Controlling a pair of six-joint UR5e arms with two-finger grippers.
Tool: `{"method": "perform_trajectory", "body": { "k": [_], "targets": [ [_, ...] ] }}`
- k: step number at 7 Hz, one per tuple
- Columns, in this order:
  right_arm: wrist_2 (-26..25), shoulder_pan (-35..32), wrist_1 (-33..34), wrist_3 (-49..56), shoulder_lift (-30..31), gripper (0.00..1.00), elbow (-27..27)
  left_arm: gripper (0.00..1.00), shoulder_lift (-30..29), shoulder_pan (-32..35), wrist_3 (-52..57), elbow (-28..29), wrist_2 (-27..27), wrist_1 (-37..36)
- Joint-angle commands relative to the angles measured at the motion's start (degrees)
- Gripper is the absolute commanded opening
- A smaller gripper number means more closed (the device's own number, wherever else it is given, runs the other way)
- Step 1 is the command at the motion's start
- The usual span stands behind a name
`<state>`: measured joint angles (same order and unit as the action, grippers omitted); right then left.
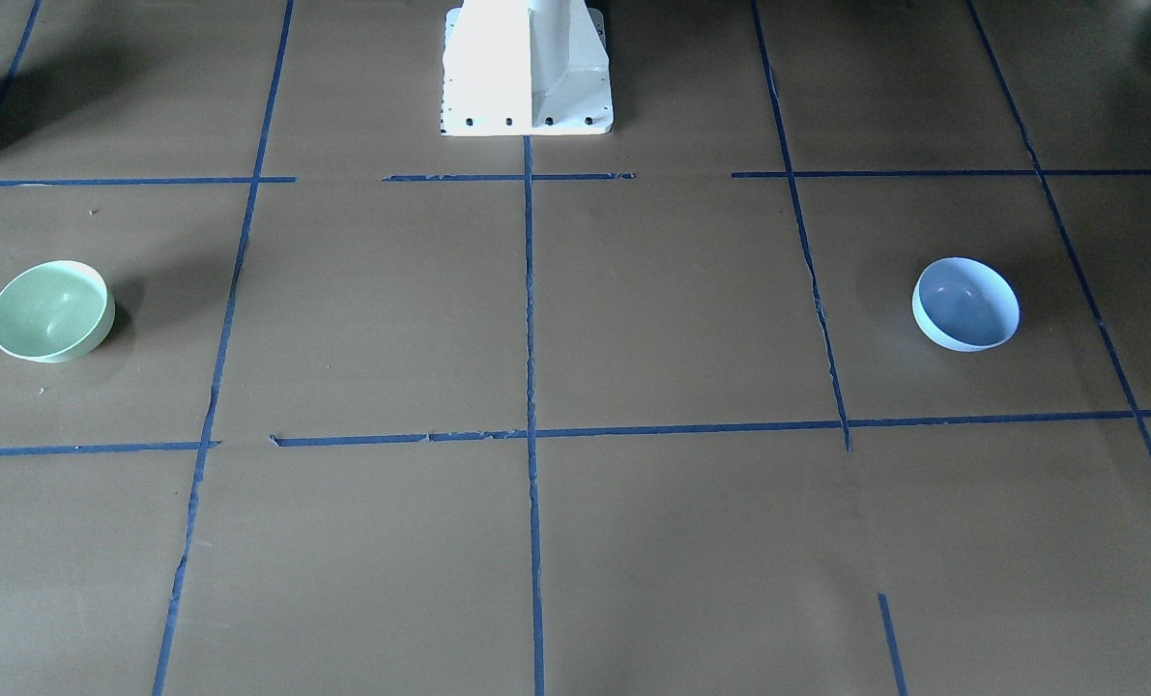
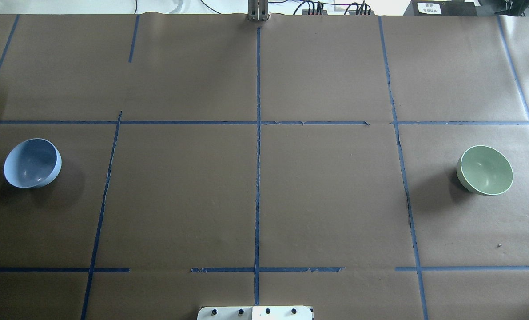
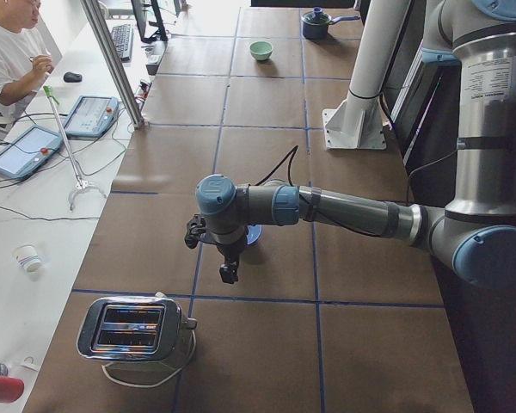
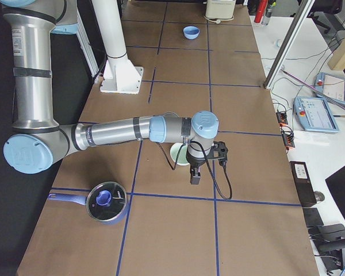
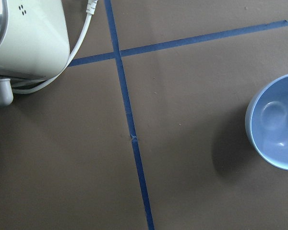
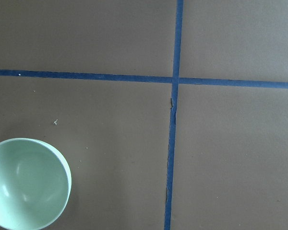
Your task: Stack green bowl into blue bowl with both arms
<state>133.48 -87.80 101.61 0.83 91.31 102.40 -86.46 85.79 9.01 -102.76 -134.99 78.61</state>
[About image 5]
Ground blue bowl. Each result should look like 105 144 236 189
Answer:
245 74 288 170

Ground white appliance box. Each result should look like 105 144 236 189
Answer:
0 0 70 80

